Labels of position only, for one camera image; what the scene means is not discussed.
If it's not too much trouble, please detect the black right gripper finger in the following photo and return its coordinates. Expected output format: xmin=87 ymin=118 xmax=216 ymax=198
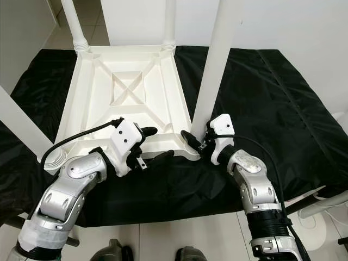
xmin=181 ymin=129 xmax=203 ymax=152

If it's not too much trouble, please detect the white plastic ribbed table top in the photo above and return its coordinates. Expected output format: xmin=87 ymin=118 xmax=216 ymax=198
xmin=40 ymin=45 xmax=201 ymax=166

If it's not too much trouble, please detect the white tapered plastic table leg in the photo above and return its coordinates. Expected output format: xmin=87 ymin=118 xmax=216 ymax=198
xmin=190 ymin=0 xmax=243 ymax=139
xmin=0 ymin=84 xmax=63 ymax=166
xmin=60 ymin=0 xmax=89 ymax=53
xmin=163 ymin=0 xmax=177 ymax=51

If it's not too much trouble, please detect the grey robot left foot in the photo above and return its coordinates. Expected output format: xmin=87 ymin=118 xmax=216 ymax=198
xmin=92 ymin=239 xmax=134 ymax=261

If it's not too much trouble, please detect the grey robot foot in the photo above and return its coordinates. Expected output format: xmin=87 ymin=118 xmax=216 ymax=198
xmin=92 ymin=239 xmax=134 ymax=261
xmin=177 ymin=246 xmax=207 ymax=261

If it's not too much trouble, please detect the black table cloth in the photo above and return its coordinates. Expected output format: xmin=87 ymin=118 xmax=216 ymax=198
xmin=0 ymin=46 xmax=348 ymax=229

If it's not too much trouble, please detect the grey robot right foot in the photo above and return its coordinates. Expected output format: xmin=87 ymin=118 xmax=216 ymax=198
xmin=177 ymin=246 xmax=207 ymax=261

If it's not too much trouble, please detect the white round stand base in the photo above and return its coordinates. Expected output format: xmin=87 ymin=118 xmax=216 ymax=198
xmin=299 ymin=188 xmax=348 ymax=253

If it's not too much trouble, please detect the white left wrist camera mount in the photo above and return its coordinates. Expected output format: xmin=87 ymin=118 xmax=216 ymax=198
xmin=110 ymin=120 xmax=146 ymax=176

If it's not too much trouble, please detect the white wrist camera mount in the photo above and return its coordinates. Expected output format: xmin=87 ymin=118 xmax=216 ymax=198
xmin=207 ymin=113 xmax=235 ymax=156
xmin=110 ymin=120 xmax=146 ymax=176

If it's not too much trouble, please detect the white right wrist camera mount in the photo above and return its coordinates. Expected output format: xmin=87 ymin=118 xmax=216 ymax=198
xmin=207 ymin=113 xmax=235 ymax=156

